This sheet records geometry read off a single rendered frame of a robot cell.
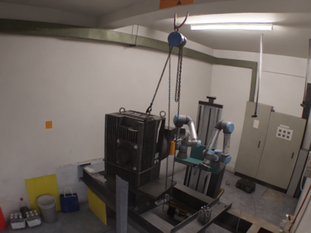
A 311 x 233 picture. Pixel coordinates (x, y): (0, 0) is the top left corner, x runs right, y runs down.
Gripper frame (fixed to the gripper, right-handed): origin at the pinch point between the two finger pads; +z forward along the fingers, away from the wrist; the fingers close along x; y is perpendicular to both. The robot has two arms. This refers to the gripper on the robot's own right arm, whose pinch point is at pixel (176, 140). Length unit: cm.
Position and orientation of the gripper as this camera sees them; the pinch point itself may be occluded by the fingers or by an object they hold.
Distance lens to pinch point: 206.8
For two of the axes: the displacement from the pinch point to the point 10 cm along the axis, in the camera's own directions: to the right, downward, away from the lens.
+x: -8.8, -1.5, 4.6
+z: -4.8, 1.8, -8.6
